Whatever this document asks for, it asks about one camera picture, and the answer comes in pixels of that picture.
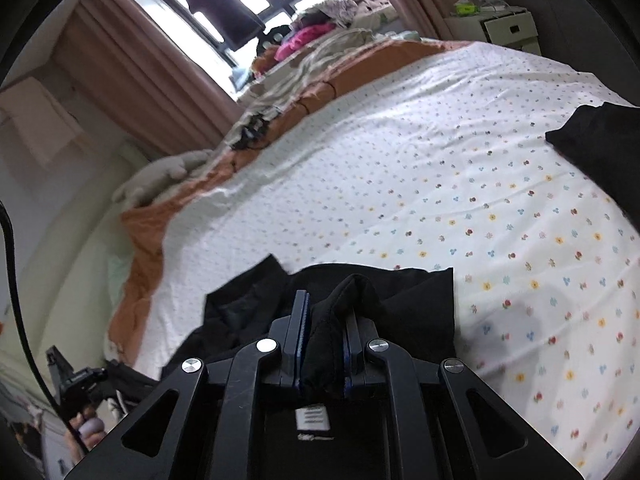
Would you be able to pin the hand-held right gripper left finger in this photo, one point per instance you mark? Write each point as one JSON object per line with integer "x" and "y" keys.
{"x": 301, "y": 320}

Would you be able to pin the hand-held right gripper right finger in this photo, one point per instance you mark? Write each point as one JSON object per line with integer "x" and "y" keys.
{"x": 347, "y": 355}

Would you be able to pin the black button-up shirt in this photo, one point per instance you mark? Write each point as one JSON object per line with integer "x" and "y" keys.
{"x": 415, "y": 300}

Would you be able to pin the pile of floral clothes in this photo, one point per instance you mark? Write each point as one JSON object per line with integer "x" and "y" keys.
{"x": 350, "y": 5}

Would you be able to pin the person's left hand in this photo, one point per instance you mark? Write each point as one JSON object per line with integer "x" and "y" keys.
{"x": 90, "y": 430}

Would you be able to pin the light green pillow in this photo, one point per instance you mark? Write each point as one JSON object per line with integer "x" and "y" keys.
{"x": 117, "y": 275}

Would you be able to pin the cream padded headboard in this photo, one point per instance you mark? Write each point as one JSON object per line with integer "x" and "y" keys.
{"x": 65, "y": 260}

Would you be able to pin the orange quilt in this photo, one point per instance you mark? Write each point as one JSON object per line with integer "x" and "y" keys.
{"x": 145, "y": 240}

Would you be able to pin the white floral bedsheet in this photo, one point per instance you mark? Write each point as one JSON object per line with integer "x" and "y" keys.
{"x": 425, "y": 160}

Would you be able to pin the grey plush toy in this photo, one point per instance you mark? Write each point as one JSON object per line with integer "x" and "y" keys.
{"x": 155, "y": 175}

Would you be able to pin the beige striped blanket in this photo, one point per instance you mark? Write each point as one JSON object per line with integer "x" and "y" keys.
{"x": 310, "y": 65}

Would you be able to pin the brown plush toy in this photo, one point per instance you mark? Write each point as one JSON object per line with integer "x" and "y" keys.
{"x": 262, "y": 64}

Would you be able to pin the black plush with white eyes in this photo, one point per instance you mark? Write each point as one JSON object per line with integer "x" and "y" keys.
{"x": 270, "y": 40}

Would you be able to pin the pink cloth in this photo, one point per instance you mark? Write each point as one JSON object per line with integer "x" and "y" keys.
{"x": 305, "y": 37}

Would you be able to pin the wide pink curtain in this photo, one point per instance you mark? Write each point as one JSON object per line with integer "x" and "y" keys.
{"x": 140, "y": 75}

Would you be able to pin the long dark hanging coat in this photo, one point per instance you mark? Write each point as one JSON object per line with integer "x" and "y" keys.
{"x": 220, "y": 10}

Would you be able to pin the dark cloth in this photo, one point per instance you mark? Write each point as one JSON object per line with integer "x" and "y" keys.
{"x": 600, "y": 150}

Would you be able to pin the narrow pink curtain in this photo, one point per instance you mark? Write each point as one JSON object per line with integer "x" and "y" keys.
{"x": 420, "y": 0}

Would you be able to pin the small green item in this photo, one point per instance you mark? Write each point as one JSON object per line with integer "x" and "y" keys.
{"x": 464, "y": 10}

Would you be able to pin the white nightstand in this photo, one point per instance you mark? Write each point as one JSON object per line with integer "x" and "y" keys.
{"x": 505, "y": 27}

